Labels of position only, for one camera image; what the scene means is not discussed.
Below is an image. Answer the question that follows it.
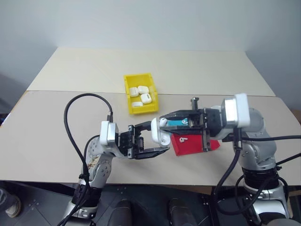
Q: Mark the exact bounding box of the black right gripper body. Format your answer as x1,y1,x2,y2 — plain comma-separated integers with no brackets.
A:
187,97,223,152

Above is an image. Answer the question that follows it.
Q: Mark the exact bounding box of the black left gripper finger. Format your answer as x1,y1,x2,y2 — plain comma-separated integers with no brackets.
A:
134,120,153,137
136,147,171,160

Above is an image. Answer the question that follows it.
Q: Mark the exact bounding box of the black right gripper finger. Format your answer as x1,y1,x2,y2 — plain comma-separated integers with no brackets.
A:
159,109,193,121
160,125,203,136

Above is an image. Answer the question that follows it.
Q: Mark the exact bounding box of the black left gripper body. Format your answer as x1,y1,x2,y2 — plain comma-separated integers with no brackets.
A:
119,125,145,160

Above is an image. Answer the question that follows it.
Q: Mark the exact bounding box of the yellow plastic bin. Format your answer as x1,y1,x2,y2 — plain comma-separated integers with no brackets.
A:
123,72,160,115

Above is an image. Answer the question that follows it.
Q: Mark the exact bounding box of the teal flat tray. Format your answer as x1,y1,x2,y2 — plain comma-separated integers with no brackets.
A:
166,118,190,127

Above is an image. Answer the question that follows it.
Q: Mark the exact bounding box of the red flat tray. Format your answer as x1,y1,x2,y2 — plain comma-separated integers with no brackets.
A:
170,132,222,157

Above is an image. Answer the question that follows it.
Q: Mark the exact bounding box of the black metal base platform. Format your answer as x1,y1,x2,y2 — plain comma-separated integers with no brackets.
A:
0,180,238,226

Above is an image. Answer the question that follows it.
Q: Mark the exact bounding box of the grey white shoe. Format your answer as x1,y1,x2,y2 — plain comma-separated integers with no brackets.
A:
5,196,22,218

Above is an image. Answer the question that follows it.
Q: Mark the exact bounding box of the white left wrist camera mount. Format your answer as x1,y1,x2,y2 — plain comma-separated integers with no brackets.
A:
99,121,119,148

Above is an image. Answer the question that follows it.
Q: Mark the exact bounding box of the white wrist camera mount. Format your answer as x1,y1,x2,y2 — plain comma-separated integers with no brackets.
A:
222,93,251,129
99,121,119,148

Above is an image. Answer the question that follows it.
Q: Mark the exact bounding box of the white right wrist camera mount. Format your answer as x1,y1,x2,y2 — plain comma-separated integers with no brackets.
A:
222,93,251,129

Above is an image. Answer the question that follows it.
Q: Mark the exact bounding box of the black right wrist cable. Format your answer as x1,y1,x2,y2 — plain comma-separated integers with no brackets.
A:
210,128,244,226

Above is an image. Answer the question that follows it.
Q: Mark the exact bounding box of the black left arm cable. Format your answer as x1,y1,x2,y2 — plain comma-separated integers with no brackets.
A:
56,93,114,226

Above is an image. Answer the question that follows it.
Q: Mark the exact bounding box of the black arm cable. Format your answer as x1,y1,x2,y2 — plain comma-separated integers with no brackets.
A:
241,135,301,142
274,153,301,166
56,93,114,226

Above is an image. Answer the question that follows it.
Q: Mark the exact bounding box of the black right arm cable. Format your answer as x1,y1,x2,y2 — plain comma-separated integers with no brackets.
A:
241,135,301,142
274,153,301,166

